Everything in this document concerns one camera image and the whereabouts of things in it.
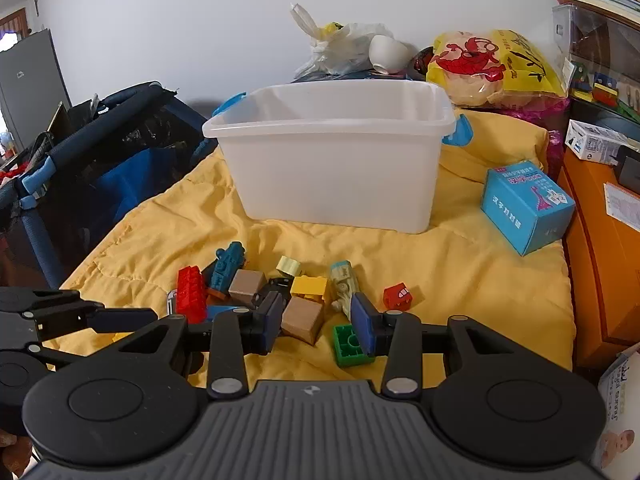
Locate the small red toy block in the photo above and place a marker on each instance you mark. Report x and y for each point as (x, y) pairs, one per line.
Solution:
(398, 297)

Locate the white plastic bag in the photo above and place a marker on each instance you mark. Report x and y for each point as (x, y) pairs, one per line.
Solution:
(335, 45)

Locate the teal toy vehicle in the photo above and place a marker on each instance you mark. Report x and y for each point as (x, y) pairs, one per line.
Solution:
(227, 267)

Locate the orange cabinet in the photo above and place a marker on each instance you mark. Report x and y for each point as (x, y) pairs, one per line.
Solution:
(600, 285)

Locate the wooden door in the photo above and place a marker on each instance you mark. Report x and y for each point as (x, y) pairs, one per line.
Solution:
(11, 20)

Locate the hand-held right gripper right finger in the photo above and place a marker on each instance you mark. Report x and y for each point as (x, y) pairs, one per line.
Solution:
(362, 325)

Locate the dark green toy car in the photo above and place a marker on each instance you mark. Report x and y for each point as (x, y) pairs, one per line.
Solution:
(277, 285)

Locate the colourful block toy set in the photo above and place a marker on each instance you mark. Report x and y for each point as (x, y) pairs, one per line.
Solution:
(605, 87)

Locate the blue studded toy brick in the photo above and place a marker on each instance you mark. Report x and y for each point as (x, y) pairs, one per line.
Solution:
(220, 311)

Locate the black adapter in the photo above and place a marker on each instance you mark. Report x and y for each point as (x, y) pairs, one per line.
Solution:
(629, 167)

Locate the white plastic bin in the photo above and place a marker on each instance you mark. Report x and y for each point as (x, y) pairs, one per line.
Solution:
(335, 170)

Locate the blue cardboard box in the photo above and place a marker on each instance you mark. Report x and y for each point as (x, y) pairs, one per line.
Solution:
(525, 210)

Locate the large red toy brick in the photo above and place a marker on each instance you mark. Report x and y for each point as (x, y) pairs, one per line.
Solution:
(191, 295)

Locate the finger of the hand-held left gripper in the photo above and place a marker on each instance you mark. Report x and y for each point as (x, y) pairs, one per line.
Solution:
(55, 356)
(125, 320)

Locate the pale yellow toy block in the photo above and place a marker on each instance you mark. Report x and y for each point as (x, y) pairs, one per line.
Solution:
(287, 266)

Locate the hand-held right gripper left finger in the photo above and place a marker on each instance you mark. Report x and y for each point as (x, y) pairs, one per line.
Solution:
(272, 320)

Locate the clear plastic storage box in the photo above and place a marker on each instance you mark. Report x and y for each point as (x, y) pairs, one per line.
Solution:
(595, 35)

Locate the yellow red printed bag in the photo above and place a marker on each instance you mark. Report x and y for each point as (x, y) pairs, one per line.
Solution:
(495, 67)

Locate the black round tin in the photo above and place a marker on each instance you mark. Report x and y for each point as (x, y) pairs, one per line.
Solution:
(421, 65)

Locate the white bowl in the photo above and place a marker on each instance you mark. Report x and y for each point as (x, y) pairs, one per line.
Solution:
(386, 52)

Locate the blue black playpen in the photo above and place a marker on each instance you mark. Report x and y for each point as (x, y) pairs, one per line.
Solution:
(100, 170)

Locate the green square toy brick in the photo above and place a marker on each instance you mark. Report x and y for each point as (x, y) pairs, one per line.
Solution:
(347, 345)

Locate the pink plastic bag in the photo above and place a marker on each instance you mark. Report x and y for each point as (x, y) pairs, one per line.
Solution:
(540, 115)

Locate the small white carton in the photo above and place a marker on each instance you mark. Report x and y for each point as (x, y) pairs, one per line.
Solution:
(595, 142)

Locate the dark grey panel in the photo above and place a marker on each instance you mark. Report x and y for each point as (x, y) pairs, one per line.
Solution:
(30, 90)

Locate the white toy bus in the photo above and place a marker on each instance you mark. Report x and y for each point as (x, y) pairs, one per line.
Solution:
(171, 302)

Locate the white printed book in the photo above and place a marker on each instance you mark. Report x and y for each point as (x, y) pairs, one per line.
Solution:
(620, 410)

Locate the brown toy block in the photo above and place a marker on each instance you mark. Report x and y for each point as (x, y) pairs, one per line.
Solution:
(246, 285)
(301, 317)

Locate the yellow blanket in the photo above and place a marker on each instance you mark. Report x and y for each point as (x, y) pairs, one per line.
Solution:
(450, 285)

